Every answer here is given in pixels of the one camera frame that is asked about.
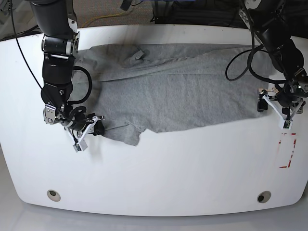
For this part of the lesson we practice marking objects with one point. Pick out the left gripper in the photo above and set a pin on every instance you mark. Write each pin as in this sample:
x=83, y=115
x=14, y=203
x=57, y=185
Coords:
x=288, y=96

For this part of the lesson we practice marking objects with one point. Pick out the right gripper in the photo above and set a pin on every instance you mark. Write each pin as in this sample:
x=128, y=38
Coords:
x=77, y=120

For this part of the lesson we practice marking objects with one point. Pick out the grey T-shirt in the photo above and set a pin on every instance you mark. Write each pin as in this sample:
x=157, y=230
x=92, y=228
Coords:
x=168, y=87

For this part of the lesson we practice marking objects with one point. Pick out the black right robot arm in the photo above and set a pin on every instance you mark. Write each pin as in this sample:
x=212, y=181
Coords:
x=58, y=22

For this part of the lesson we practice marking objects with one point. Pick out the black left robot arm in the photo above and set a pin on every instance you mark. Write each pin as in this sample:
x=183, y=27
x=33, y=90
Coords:
x=267, y=25

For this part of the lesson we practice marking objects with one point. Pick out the red tape rectangle marking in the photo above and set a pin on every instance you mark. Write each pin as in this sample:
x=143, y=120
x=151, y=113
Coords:
x=285, y=150

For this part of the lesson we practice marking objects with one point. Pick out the left table grommet hole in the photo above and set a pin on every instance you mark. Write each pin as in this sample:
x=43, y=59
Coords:
x=53, y=195

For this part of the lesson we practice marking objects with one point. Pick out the table grommet hole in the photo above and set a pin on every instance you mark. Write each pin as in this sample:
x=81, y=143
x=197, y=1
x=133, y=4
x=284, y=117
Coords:
x=53, y=195
x=263, y=197

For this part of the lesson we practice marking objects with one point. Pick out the right table grommet hole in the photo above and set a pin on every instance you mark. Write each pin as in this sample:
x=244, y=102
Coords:
x=263, y=197

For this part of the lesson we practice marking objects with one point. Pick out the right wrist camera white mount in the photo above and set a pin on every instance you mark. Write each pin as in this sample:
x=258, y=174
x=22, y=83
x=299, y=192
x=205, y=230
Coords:
x=79, y=142

